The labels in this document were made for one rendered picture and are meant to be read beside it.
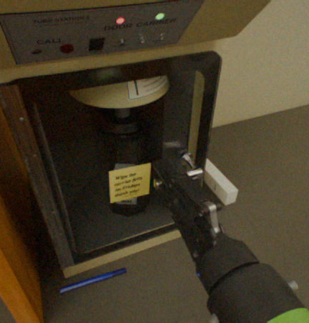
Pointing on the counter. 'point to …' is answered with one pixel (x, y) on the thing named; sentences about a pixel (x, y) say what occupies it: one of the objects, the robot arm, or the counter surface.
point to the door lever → (184, 171)
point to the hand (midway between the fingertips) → (167, 178)
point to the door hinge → (24, 159)
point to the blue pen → (92, 280)
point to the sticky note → (130, 182)
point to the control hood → (236, 11)
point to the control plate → (95, 29)
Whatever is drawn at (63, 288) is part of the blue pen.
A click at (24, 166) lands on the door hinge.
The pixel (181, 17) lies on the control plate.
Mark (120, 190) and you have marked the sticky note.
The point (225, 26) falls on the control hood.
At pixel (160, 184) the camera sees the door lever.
